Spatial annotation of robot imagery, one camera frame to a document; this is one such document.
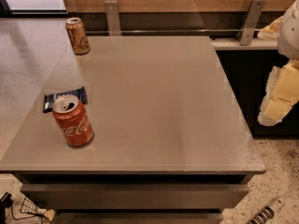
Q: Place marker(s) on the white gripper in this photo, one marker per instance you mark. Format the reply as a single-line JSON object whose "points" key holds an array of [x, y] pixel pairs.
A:
{"points": [[290, 34]]}

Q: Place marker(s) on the red coca-cola can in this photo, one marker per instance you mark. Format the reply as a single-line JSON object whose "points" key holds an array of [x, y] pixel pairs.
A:
{"points": [[72, 119]]}

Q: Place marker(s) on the orange soda can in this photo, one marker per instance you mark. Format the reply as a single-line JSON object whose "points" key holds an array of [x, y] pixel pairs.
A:
{"points": [[77, 36]]}

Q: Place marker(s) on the white power strip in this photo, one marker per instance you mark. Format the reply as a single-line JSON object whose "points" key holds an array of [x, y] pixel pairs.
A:
{"points": [[269, 211]]}

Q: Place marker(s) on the grey drawer cabinet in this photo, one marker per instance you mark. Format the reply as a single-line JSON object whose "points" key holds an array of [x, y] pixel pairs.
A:
{"points": [[170, 143]]}

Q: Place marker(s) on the blue snack bar wrapper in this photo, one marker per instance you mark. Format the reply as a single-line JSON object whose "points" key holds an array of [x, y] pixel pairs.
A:
{"points": [[50, 99]]}

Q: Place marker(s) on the right metal bracket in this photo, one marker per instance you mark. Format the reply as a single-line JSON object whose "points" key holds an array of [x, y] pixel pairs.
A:
{"points": [[253, 15]]}

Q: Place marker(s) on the metal bracket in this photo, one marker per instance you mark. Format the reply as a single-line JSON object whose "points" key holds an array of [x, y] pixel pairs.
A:
{"points": [[113, 18], [253, 15]]}

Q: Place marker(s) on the left metal bracket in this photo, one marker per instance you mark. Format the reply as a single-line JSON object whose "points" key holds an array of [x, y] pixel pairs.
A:
{"points": [[113, 18]]}

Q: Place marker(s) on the metal rail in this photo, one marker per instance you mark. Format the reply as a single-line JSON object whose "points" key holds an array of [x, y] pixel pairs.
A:
{"points": [[212, 33]]}

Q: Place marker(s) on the black wire rack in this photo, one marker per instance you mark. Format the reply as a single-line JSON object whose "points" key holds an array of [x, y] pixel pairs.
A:
{"points": [[22, 208]]}

